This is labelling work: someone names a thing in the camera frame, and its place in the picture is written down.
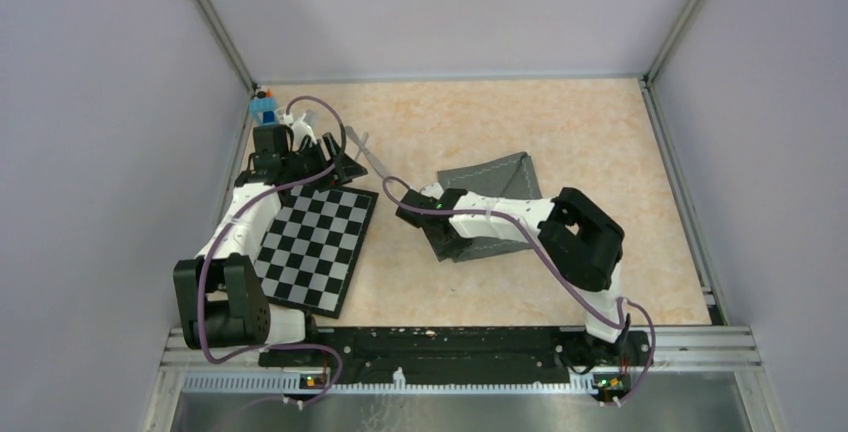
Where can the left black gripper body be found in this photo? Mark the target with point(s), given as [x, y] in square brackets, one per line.
[309, 162]

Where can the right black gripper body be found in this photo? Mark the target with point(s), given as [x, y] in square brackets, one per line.
[450, 247]

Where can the grey cloth napkin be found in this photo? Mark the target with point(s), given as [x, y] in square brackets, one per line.
[512, 177]

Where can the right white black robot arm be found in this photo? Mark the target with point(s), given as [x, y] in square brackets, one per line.
[580, 244]

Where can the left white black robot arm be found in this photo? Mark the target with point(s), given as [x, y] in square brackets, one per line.
[221, 301]

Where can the silver table knife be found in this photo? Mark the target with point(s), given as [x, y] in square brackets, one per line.
[360, 140]

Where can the colourful toy brick block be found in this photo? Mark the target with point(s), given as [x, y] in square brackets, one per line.
[265, 110]

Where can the black white checkerboard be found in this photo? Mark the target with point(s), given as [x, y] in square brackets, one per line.
[304, 244]

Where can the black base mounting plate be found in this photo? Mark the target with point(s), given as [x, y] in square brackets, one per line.
[497, 356]

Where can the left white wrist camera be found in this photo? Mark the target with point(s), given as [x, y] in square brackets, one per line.
[301, 126]

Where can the grey slotted cable duct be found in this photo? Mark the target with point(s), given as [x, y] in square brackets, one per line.
[295, 383]

